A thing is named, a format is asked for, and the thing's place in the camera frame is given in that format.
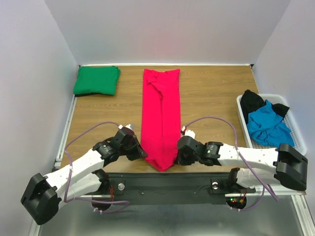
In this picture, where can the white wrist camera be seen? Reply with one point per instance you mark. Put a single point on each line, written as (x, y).
(129, 126)
(187, 132)

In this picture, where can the folded green t shirt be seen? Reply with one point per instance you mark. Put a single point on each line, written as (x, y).
(96, 80)

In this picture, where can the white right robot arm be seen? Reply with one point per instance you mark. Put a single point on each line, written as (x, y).
(283, 165)

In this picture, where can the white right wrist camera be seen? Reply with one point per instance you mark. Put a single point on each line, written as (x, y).
(187, 132)

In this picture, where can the white plastic laundry basket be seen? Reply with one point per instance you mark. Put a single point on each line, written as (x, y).
(289, 120)

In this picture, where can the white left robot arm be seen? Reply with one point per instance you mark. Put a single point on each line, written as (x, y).
(45, 195)

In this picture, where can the aluminium frame rail left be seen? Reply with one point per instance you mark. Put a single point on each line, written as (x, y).
(34, 229)

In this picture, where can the pink red t shirt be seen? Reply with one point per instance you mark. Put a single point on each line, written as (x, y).
(161, 117)

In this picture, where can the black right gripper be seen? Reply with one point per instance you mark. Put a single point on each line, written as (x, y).
(181, 154)

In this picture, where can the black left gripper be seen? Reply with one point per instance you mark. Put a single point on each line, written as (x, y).
(139, 153)

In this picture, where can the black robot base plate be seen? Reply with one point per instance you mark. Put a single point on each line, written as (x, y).
(170, 188)

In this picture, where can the aluminium frame rail right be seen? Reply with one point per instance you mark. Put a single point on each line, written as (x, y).
(290, 216)

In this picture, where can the blue t shirt in basket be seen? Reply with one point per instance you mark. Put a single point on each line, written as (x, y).
(267, 128)

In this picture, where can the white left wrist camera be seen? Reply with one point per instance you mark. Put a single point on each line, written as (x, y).
(129, 126)

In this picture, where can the black t shirt in basket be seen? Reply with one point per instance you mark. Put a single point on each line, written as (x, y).
(251, 102)

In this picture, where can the aluminium frame rail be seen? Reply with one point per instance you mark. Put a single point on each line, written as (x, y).
(34, 229)
(290, 216)

